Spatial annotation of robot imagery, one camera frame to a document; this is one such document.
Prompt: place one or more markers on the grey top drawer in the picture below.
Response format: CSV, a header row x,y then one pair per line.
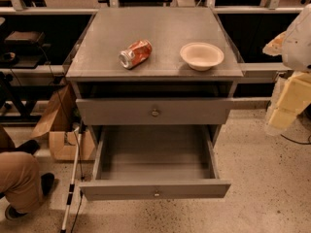
x,y
153,111

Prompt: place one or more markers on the person leg khaki trousers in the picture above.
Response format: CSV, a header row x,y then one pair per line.
x,y
20,181

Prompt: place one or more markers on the grey drawer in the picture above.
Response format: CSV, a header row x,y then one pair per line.
x,y
155,162
153,111

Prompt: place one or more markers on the white metal pole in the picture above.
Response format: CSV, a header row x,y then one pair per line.
x,y
78,136

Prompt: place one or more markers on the grey drawer cabinet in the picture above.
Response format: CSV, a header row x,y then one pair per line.
x,y
96,70

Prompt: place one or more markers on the orange soda can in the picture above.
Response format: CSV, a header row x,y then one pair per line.
x,y
135,54

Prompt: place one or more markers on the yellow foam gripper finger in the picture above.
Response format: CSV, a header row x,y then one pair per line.
x,y
290,97

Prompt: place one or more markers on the white paper bowl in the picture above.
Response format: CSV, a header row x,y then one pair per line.
x,y
202,56

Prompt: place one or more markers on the black equipment on shelf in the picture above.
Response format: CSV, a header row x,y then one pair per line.
x,y
24,50

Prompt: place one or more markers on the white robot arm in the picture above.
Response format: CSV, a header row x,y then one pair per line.
x,y
294,45

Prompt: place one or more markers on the cardboard box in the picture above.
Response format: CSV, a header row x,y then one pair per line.
x,y
63,145

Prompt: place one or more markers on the black shoe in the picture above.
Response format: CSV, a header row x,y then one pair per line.
x,y
12,214

